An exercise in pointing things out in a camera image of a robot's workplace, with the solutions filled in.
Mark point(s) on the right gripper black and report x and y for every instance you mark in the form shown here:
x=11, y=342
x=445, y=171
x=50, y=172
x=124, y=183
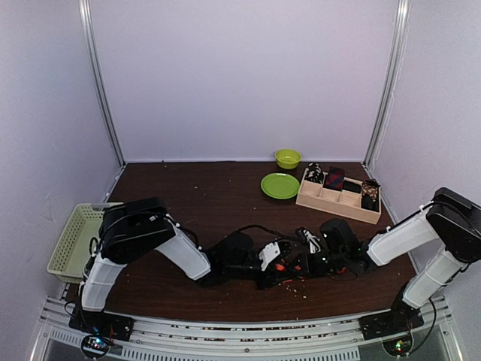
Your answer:
x=304, y=258

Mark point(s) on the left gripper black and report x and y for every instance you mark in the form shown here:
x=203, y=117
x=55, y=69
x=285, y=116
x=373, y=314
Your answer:
x=268, y=280

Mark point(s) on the red navy striped tie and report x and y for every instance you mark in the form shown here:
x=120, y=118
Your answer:
x=288, y=272

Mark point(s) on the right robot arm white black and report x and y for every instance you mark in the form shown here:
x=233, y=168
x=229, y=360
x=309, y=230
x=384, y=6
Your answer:
x=449, y=218

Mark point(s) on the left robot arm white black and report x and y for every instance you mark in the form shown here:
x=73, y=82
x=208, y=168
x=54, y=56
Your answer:
x=129, y=231

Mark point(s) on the wooden compartment box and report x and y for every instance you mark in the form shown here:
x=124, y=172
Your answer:
x=343, y=203

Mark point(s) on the brown patterned rolled tie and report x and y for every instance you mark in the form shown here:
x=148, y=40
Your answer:
x=370, y=195

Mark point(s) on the red navy rolled tie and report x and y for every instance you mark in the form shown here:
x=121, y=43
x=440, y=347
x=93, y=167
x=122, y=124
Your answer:
x=334, y=178

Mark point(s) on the black white patterned rolled tie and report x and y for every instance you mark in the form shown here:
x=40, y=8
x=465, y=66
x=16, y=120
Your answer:
x=314, y=173

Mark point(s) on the green plate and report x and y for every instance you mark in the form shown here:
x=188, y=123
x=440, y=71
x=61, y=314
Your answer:
x=280, y=186

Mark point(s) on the green bowl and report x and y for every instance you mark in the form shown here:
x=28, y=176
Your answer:
x=287, y=158

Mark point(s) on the pale green perforated basket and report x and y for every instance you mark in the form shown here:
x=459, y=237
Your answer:
x=71, y=252

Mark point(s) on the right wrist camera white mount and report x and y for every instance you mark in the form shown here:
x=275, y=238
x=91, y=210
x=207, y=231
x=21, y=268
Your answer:
x=308, y=238

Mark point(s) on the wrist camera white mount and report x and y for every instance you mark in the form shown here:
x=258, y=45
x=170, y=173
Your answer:
x=268, y=254
x=308, y=238

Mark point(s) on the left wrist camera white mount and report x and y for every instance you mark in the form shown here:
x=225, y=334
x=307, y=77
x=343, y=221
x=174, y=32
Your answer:
x=268, y=254

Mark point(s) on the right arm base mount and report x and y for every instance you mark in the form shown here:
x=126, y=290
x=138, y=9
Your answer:
x=401, y=317

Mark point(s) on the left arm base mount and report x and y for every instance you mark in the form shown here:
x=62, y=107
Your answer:
x=113, y=327

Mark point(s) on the right aluminium frame post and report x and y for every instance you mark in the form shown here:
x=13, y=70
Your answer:
x=387, y=94

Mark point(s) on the aluminium frame post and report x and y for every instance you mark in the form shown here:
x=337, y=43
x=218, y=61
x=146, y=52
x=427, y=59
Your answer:
x=89, y=35
x=387, y=94

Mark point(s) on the left aluminium frame post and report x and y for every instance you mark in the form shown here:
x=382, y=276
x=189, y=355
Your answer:
x=89, y=35

